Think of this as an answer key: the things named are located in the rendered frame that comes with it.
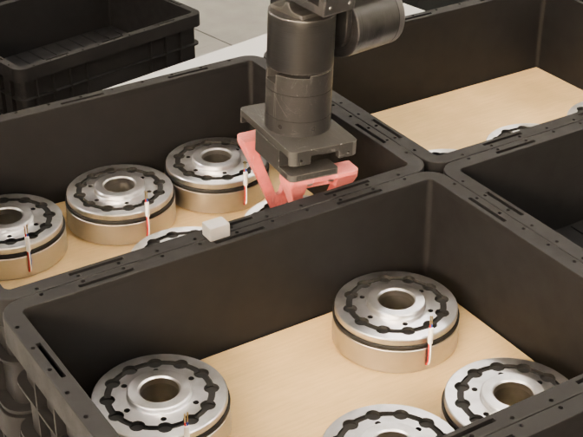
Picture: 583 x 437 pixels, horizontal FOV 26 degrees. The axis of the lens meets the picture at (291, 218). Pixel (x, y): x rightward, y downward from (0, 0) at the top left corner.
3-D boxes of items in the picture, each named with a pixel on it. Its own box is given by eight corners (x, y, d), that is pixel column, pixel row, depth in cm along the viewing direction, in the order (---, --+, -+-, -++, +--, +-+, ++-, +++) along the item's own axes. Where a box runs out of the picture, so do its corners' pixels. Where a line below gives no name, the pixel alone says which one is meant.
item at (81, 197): (96, 231, 114) (95, 226, 114) (49, 187, 121) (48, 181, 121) (193, 200, 119) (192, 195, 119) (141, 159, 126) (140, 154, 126)
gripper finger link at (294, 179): (317, 207, 117) (321, 115, 113) (355, 243, 112) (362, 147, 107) (251, 222, 114) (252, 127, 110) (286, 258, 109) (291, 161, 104)
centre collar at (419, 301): (383, 328, 101) (384, 322, 100) (355, 296, 104) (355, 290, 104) (437, 313, 102) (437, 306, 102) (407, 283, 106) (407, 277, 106)
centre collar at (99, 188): (108, 207, 117) (108, 201, 117) (84, 186, 121) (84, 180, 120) (154, 192, 120) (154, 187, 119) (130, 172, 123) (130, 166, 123)
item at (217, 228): (210, 242, 99) (210, 229, 98) (201, 234, 100) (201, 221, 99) (230, 236, 99) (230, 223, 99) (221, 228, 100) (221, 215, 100)
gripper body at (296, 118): (302, 114, 116) (305, 38, 112) (357, 159, 108) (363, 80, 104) (238, 126, 113) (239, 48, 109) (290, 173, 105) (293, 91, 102)
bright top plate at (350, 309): (370, 359, 98) (370, 352, 98) (313, 293, 106) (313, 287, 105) (481, 326, 102) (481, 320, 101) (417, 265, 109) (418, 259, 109)
